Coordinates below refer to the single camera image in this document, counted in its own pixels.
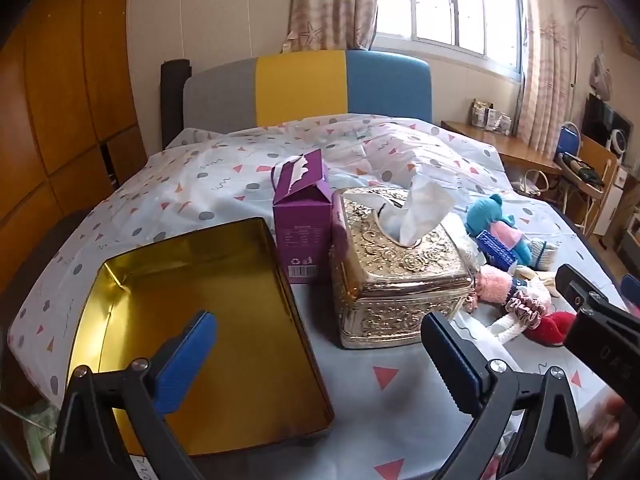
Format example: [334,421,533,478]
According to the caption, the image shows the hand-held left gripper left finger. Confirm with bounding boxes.
[50,310,218,480]

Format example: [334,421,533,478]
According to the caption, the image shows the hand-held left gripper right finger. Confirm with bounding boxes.
[420,311,588,480]

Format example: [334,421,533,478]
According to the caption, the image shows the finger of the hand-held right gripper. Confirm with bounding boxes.
[555,263,609,319]

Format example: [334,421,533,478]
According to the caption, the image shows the red fluffy cloth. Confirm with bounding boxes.
[525,311,576,347]

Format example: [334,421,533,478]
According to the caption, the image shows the pink satin scrunchie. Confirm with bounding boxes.
[505,296,543,331]

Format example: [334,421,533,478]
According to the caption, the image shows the pink towel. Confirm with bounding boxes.
[472,265,551,311]

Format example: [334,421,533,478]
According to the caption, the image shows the gold metal tray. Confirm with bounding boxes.
[65,216,335,458]

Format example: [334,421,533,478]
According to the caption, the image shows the blue tissue packet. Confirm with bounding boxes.
[475,230,518,268]

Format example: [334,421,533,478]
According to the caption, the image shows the blue plush bear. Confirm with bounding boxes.
[465,192,533,266]

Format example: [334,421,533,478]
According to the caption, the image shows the ornate gold tissue box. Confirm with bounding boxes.
[330,175,476,350]

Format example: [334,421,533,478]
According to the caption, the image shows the wooden folding chair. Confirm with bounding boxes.
[560,135,621,241]

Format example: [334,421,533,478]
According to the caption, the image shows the blue chair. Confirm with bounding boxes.
[557,122,581,161]

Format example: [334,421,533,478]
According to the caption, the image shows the wooden desk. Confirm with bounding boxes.
[441,120,563,176]

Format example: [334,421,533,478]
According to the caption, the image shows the stack of paper leaflets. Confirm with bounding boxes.
[20,400,61,480]

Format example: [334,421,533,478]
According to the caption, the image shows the black monitor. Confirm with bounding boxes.
[582,92,633,153]

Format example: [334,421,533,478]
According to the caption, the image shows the purple tissue carton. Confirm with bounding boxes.
[271,149,335,285]

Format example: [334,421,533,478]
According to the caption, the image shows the dark upholstered seat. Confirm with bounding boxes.
[0,210,101,311]

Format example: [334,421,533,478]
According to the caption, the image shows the small packets on desk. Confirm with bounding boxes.
[470,100,513,136]

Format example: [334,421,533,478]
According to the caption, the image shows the pink patterned curtain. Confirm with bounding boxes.
[515,0,583,161]

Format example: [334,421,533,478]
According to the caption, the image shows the black rolled mat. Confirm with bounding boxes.
[160,59,192,150]

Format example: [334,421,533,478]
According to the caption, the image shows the grey yellow blue headboard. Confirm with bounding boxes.
[182,50,432,128]

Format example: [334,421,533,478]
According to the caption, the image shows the wooden wardrobe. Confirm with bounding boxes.
[0,0,148,281]

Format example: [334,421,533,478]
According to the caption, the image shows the window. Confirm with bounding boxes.
[375,0,526,78]

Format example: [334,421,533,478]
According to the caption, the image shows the starfish print curtain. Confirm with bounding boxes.
[280,0,378,53]

